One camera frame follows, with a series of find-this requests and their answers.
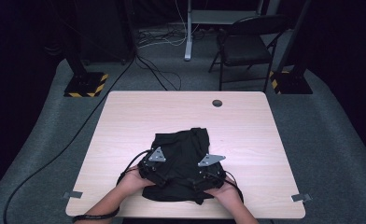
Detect white metal desk frame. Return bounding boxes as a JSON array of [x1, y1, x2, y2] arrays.
[[184, 0, 264, 62]]

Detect tangle of floor cables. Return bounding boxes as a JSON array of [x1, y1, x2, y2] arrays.
[[136, 26, 189, 49]]

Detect black folding chair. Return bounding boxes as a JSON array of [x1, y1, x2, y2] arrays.
[[208, 14, 289, 93]]

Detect thick black floor cable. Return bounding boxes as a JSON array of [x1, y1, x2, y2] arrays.
[[3, 55, 137, 224]]

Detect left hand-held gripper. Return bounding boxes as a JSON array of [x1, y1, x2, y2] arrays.
[[138, 146, 168, 187]]

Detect thin black floor cables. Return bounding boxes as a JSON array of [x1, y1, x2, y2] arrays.
[[134, 55, 183, 91]]

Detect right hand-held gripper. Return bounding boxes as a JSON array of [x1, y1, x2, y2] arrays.
[[193, 153, 228, 191]]

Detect black stand yellow-striped base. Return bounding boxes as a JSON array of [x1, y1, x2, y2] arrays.
[[63, 46, 109, 98], [268, 0, 314, 95]]

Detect person's left hand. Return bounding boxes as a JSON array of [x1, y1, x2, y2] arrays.
[[118, 165, 157, 196]]

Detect person's right hand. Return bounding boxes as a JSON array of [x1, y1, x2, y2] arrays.
[[204, 179, 244, 207]]

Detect black t-shirt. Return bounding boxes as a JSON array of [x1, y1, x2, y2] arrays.
[[141, 126, 228, 205]]

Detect grey tape piece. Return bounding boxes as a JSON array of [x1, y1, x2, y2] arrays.
[[290, 193, 313, 203], [63, 190, 83, 200]]

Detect dark cabinet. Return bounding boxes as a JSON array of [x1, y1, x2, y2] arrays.
[[75, 0, 136, 63]]

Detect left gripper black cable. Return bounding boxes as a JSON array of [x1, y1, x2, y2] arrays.
[[72, 148, 153, 224]]

